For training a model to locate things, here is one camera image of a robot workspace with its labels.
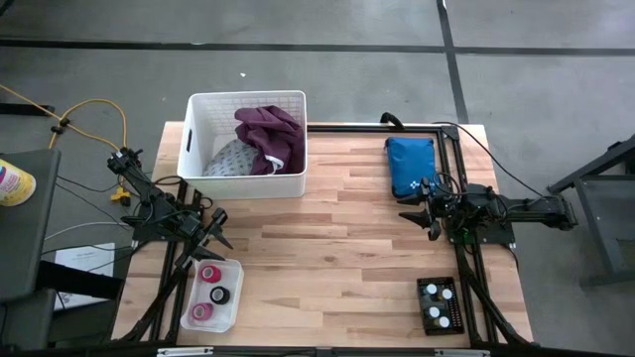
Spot black perforated tray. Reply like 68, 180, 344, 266
416, 276, 465, 336

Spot dark grey desk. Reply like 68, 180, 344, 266
547, 134, 635, 289

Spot black power cable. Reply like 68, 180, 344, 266
433, 120, 545, 199

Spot grey floor cable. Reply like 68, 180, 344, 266
43, 220, 136, 244

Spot grey side table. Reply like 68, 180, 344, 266
0, 147, 63, 303

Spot yellow extension cable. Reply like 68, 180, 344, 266
0, 82, 133, 207

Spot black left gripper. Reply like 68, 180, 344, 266
171, 206, 235, 272

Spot disinfecting wipes canister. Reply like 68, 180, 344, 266
0, 158, 38, 207

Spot purple garment with white ties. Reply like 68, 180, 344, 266
233, 104, 307, 177

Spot pink bandage roll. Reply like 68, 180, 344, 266
191, 301, 214, 322

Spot small white plastic bin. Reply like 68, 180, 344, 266
180, 256, 245, 333

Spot grey patterned hospital gown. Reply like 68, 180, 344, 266
201, 138, 260, 179

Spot black looped cable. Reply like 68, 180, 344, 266
379, 111, 406, 132

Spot white paper sheet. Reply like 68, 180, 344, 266
53, 242, 116, 311

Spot black aluminium table frame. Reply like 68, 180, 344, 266
111, 123, 535, 348

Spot white woven plastic basket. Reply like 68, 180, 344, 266
177, 89, 309, 200

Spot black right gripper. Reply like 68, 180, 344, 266
396, 177, 460, 242

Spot silver metal bar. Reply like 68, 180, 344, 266
157, 347, 215, 357
434, 348, 490, 357

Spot blue folded cloth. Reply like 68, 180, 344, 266
385, 136, 440, 199

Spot black standing desk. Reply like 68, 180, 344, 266
0, 102, 56, 118

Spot red bandage roll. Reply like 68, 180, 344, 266
199, 264, 222, 285

